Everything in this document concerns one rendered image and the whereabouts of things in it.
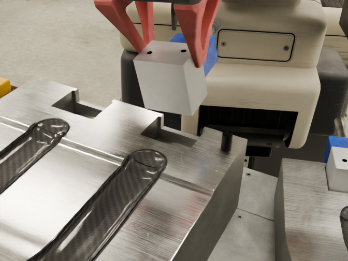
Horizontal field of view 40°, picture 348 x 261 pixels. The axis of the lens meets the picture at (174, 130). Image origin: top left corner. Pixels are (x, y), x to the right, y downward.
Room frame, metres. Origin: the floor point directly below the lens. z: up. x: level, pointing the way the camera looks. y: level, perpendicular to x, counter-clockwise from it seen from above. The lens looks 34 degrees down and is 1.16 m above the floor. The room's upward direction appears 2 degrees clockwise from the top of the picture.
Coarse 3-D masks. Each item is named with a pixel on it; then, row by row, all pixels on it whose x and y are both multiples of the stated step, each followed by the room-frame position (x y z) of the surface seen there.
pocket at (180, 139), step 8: (160, 120) 0.42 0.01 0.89; (152, 128) 0.41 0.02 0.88; (160, 128) 0.42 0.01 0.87; (168, 128) 0.42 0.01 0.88; (152, 136) 0.41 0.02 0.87; (160, 136) 0.42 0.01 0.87; (168, 136) 0.41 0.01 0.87; (176, 136) 0.41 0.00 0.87; (184, 136) 0.41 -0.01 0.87; (192, 136) 0.41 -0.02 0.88; (176, 144) 0.41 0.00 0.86; (184, 144) 0.41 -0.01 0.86; (192, 144) 0.40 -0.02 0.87
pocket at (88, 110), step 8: (64, 96) 0.45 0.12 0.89; (72, 96) 0.46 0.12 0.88; (56, 104) 0.44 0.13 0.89; (64, 104) 0.45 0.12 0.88; (72, 104) 0.46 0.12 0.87; (80, 104) 0.46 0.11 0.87; (88, 104) 0.46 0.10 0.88; (72, 112) 0.46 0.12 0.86; (80, 112) 0.46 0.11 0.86; (88, 112) 0.46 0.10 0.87; (96, 112) 0.45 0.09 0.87
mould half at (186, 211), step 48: (48, 96) 0.45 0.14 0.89; (0, 144) 0.36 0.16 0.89; (96, 144) 0.36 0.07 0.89; (144, 144) 0.37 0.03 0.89; (240, 144) 0.37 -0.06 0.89; (48, 192) 0.30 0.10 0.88; (192, 192) 0.31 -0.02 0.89; (0, 240) 0.25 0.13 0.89; (48, 240) 0.25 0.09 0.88; (144, 240) 0.25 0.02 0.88; (192, 240) 0.27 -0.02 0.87
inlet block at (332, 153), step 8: (336, 120) 0.48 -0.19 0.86; (344, 120) 0.48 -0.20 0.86; (336, 128) 0.46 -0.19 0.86; (344, 128) 0.46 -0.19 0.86; (344, 136) 0.44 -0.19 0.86; (328, 144) 0.42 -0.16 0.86; (336, 144) 0.41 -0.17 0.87; (344, 144) 0.41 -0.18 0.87; (328, 152) 0.41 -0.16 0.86; (336, 152) 0.38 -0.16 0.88; (344, 152) 0.38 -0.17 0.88; (328, 160) 0.39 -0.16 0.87; (336, 160) 0.37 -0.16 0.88; (344, 160) 0.37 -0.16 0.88; (328, 168) 0.38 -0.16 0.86; (336, 168) 0.35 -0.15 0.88; (344, 168) 0.35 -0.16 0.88; (328, 176) 0.37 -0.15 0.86; (336, 176) 0.35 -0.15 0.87; (344, 176) 0.35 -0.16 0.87; (328, 184) 0.36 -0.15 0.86; (336, 184) 0.35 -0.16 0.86; (344, 184) 0.35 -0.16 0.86; (344, 192) 0.35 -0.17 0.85
